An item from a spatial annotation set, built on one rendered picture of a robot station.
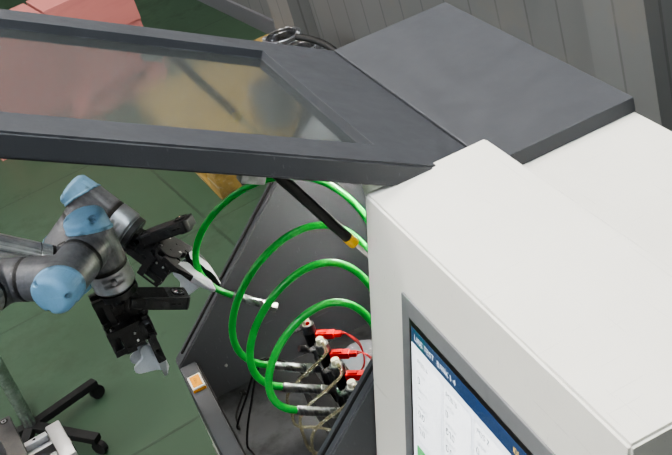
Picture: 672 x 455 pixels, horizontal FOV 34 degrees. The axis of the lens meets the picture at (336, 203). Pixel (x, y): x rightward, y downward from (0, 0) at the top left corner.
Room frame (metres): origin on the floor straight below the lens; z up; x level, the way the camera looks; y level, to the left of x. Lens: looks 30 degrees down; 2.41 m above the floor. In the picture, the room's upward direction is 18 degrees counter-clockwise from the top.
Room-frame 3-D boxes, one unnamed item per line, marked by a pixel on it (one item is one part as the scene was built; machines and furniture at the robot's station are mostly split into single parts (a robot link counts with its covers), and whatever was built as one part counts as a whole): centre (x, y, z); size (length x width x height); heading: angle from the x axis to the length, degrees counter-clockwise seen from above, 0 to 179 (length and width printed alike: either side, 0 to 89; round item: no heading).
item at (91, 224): (1.66, 0.41, 1.54); 0.09 x 0.08 x 0.11; 153
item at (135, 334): (1.66, 0.42, 1.38); 0.09 x 0.08 x 0.12; 103
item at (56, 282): (1.58, 0.47, 1.54); 0.11 x 0.11 x 0.08; 63
